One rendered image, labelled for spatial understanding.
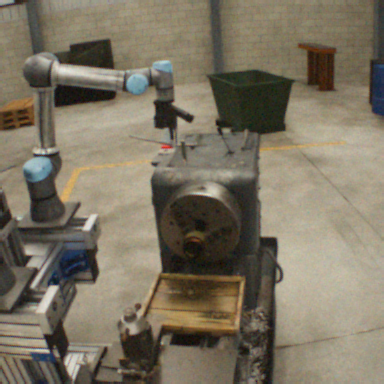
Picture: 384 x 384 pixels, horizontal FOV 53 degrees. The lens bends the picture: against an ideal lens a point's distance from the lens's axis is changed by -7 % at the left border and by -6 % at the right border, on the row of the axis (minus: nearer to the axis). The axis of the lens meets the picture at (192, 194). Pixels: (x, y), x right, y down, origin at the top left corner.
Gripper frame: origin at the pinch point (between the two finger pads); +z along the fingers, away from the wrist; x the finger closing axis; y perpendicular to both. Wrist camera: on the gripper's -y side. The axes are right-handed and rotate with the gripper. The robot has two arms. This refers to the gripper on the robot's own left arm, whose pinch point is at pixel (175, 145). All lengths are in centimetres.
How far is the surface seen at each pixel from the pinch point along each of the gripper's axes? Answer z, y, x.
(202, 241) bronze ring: 24.9, -15.3, 35.2
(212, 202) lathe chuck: 14.9, -18.0, 23.6
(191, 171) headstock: 10.2, -6.8, 4.5
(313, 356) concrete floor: 135, -67, -12
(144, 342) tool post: 26, -8, 86
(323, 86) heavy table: 126, -158, -800
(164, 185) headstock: 14.9, 4.6, 8.0
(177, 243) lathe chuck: 33.7, -2.5, 23.3
